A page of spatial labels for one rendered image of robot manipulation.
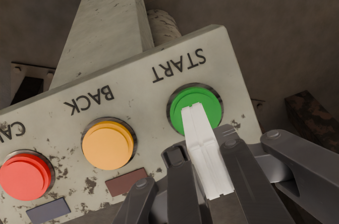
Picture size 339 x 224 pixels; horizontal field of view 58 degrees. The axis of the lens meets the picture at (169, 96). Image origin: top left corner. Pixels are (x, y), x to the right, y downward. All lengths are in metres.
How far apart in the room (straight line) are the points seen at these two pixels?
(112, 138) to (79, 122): 0.03
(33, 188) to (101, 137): 0.07
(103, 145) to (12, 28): 0.67
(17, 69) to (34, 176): 0.67
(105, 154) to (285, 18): 0.78
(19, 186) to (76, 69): 0.12
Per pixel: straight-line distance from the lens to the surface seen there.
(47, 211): 0.30
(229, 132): 0.17
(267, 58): 0.98
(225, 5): 0.87
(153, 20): 0.75
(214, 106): 0.24
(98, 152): 0.25
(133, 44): 0.31
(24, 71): 0.93
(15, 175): 0.28
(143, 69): 0.24
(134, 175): 0.27
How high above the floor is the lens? 0.79
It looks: 56 degrees down
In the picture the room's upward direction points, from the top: 166 degrees clockwise
